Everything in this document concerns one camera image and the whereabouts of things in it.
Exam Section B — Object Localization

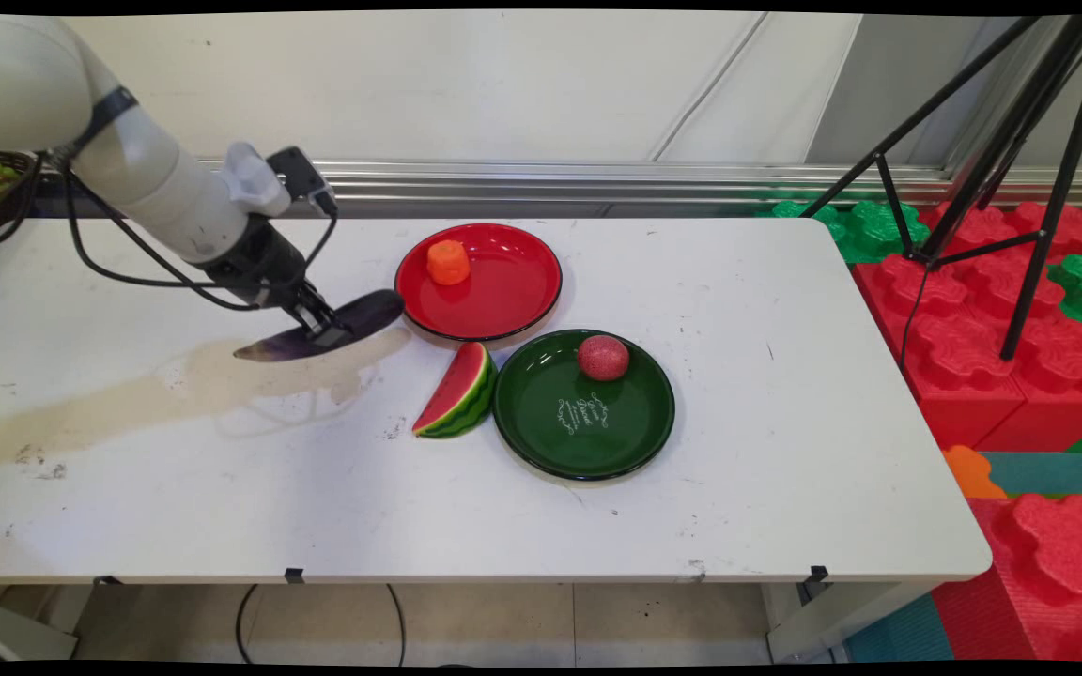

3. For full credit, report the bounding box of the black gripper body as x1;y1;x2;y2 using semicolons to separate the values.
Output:
197;217;311;311

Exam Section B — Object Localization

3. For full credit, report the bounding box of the purple toy eggplant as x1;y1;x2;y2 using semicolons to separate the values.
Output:
233;289;407;363

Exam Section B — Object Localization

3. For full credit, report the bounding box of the toy watermelon slice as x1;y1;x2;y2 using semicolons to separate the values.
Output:
411;341;499;439

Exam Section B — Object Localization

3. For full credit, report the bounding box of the orange toy carrot piece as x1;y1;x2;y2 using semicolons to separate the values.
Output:
426;239;471;286

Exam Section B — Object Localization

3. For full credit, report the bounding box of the red plate with black rim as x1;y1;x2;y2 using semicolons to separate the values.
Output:
394;223;564;343

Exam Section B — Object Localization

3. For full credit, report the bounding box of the green plate with white print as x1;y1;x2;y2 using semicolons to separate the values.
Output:
492;329;676;483

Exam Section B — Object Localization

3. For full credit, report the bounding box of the red toy apple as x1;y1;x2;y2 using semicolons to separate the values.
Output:
577;334;631;382

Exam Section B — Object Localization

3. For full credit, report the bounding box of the large red foam block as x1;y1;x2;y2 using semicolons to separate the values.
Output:
853;200;1082;453

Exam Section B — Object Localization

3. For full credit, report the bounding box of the orange foam block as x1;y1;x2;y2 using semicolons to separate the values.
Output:
941;445;1009;500

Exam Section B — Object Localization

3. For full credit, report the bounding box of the black tripod stand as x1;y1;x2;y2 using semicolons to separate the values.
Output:
799;14;1082;362

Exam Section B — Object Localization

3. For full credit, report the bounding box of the teal foam mat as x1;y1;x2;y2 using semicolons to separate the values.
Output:
978;452;1082;498

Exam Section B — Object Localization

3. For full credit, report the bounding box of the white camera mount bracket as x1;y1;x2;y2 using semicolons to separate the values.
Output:
222;141;291;218

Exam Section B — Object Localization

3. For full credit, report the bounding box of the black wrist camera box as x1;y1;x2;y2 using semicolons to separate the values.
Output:
266;146;340;219

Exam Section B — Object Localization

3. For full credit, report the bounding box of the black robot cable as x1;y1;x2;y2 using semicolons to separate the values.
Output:
39;150;339;313

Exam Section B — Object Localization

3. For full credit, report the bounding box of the black floor cable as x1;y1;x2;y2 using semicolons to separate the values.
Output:
235;583;408;668

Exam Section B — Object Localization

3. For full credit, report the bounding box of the silver wall rail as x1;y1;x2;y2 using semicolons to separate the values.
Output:
193;158;1082;209

